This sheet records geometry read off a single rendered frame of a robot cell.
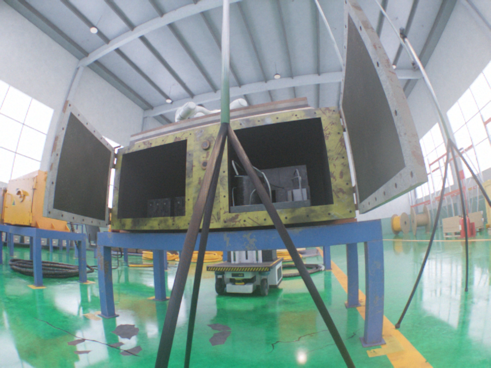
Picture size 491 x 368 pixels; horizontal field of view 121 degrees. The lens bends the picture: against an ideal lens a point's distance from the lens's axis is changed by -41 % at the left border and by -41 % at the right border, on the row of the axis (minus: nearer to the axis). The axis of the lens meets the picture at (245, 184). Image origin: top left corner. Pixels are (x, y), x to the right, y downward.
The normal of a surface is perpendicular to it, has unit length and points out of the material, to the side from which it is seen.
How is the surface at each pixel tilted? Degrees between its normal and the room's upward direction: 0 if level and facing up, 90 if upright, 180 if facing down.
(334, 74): 90
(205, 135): 90
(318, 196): 90
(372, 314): 90
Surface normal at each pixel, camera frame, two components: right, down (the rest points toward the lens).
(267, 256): -0.28, -0.22
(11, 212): 0.00, -0.23
